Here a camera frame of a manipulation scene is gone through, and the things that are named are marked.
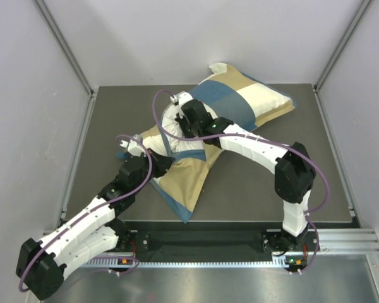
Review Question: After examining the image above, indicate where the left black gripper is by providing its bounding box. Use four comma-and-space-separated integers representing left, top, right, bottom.
133, 149, 176, 194

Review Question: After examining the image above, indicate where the white pillow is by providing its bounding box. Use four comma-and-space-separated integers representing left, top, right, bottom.
141, 102, 215, 158

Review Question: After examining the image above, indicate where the checkered blue beige white pillowcase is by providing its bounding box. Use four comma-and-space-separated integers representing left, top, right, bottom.
114, 62, 296, 224

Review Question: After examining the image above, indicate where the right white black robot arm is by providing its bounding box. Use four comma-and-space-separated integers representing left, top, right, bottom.
174, 99, 316, 254

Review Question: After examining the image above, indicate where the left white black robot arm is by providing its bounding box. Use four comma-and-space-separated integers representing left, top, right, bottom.
15, 149, 174, 300

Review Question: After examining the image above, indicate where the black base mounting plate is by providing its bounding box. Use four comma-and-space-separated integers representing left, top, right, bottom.
122, 221, 320, 253

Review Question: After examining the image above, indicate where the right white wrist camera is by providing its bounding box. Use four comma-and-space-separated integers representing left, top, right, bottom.
170, 92, 193, 106

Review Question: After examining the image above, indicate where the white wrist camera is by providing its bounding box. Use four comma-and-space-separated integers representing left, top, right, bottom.
170, 92, 193, 106
116, 134, 145, 159

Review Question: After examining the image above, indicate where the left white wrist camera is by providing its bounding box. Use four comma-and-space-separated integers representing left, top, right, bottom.
116, 134, 145, 159

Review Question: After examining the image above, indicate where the grey slotted cable duct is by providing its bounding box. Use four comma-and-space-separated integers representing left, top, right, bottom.
81, 254, 307, 269

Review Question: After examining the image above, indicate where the left aluminium frame post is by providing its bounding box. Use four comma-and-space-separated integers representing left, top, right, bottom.
32, 0, 94, 95

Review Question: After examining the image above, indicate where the aluminium frame post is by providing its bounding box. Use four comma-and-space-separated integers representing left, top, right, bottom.
313, 0, 374, 93
32, 0, 94, 95

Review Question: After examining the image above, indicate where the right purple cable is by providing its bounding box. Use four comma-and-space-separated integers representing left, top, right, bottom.
153, 90, 331, 218

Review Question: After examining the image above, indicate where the right aluminium frame post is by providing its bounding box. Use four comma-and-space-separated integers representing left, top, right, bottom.
313, 0, 374, 93

